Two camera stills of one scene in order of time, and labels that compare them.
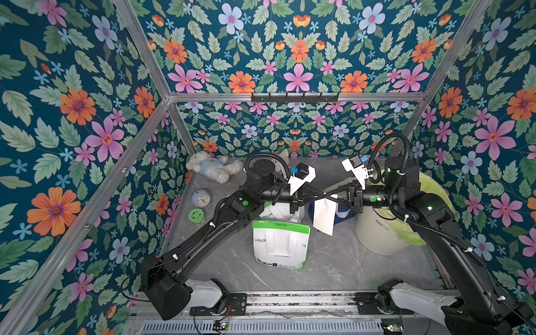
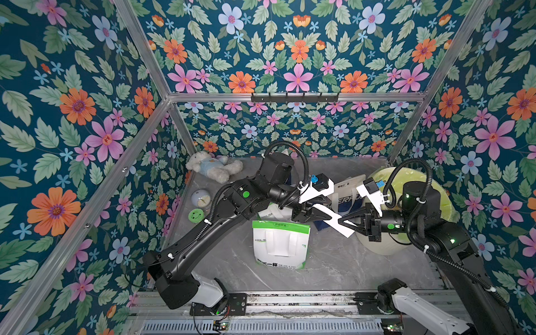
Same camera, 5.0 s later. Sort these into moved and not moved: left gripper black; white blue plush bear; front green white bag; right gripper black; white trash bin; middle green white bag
Moved: right gripper black; left gripper black
Not moved: front green white bag; white blue plush bear; middle green white bag; white trash bin
